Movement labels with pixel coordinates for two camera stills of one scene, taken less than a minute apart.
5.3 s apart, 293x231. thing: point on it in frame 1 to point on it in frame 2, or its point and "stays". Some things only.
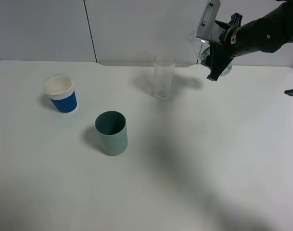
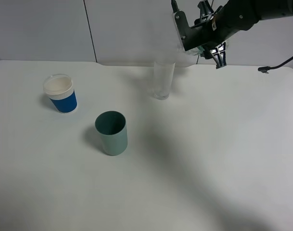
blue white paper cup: (59, 89) stays
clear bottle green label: (205, 57) to (198, 50)
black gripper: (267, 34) to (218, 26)
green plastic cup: (112, 126) stays
